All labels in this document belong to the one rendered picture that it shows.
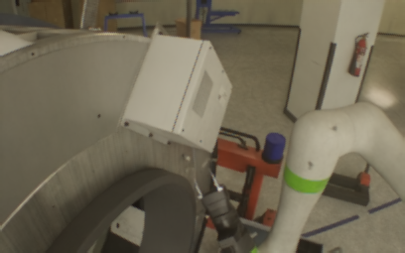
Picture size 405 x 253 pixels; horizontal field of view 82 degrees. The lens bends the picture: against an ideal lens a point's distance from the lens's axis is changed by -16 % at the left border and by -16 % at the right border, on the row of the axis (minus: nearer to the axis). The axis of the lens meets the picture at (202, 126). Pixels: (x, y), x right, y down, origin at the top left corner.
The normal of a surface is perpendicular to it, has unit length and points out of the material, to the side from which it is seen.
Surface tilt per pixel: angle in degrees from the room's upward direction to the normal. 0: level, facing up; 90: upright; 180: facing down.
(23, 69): 90
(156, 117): 47
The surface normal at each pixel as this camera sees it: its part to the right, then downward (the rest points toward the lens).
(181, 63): -0.27, -0.22
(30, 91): 0.92, 0.24
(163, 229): -0.37, 0.19
